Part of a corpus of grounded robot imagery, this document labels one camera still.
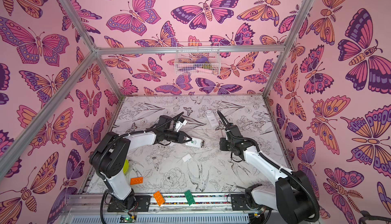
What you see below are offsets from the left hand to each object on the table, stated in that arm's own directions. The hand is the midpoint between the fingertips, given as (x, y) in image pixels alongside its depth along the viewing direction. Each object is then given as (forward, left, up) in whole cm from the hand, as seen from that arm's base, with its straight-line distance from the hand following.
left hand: (191, 138), depth 88 cm
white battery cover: (-8, +3, -8) cm, 12 cm away
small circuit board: (-37, +30, -10) cm, 49 cm away
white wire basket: (+44, -3, +25) cm, 50 cm away
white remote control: (-1, -2, -3) cm, 3 cm away
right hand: (-1, -18, -1) cm, 18 cm away
